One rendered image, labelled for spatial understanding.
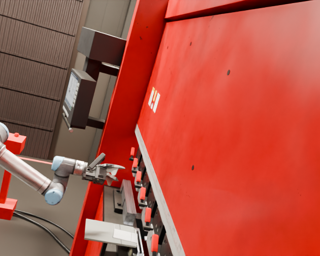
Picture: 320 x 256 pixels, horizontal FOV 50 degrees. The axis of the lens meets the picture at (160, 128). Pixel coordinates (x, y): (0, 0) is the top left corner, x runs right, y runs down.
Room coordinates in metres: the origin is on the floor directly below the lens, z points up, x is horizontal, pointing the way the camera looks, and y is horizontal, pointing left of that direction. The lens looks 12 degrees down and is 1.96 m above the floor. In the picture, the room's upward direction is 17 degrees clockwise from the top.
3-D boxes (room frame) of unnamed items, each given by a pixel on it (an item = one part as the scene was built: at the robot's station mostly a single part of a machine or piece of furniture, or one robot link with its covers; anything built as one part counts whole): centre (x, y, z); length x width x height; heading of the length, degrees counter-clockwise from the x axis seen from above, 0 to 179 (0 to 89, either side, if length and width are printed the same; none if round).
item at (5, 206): (3.02, 1.27, 0.42); 0.25 x 0.20 x 0.83; 103
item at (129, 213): (2.17, 0.07, 0.92); 0.50 x 0.06 x 0.10; 13
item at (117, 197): (2.20, 0.14, 0.89); 0.30 x 0.05 x 0.03; 13
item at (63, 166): (1.61, 0.41, 1.27); 0.11 x 0.08 x 0.09; 103
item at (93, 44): (2.76, 0.65, 1.52); 0.51 x 0.25 x 0.85; 27
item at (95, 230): (1.60, 0.09, 1.00); 0.26 x 0.18 x 0.01; 103
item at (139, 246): (1.60, -0.06, 0.99); 0.20 x 0.03 x 0.03; 13
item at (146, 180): (1.66, -0.05, 1.26); 0.15 x 0.09 x 0.17; 13
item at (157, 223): (1.27, -0.14, 1.26); 0.15 x 0.09 x 0.17; 13
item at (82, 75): (2.67, 0.70, 1.42); 0.45 x 0.12 x 0.36; 27
